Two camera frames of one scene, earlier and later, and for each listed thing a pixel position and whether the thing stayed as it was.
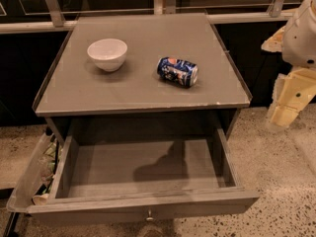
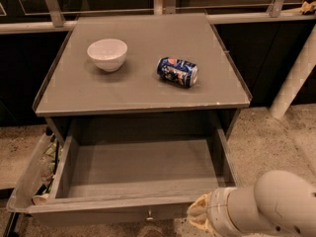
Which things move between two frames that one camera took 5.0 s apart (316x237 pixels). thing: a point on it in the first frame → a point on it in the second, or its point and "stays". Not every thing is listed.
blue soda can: x=182 y=72 stays
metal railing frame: x=165 y=3 stays
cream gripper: x=301 y=41 → x=216 y=211
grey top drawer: x=123 y=174 stays
